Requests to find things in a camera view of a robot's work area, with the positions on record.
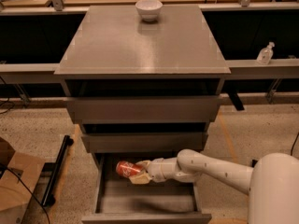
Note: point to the grey drawer cabinet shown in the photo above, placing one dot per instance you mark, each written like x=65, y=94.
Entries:
x=141, y=89

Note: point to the white ceramic bowl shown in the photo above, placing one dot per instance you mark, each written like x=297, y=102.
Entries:
x=149, y=10

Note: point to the grey top drawer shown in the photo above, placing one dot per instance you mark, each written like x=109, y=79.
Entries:
x=179, y=109

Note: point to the grey open bottom drawer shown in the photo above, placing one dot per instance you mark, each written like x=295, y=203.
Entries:
x=118, y=201

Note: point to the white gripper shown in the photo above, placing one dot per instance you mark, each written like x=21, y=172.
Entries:
x=155, y=170

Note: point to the black bar stand left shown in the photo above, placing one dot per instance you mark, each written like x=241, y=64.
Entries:
x=53, y=168

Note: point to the clear sanitizer pump bottle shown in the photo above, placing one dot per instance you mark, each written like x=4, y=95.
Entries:
x=265, y=54

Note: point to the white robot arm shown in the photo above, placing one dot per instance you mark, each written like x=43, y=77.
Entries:
x=272, y=184

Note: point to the red coke can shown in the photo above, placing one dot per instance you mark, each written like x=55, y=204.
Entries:
x=128, y=169

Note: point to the grey metal rail frame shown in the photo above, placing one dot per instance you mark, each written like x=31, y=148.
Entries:
x=28, y=72

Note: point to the brown cardboard box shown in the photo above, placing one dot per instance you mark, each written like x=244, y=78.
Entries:
x=15, y=190

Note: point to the grey middle drawer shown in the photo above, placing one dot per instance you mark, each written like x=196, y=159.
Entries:
x=142, y=142

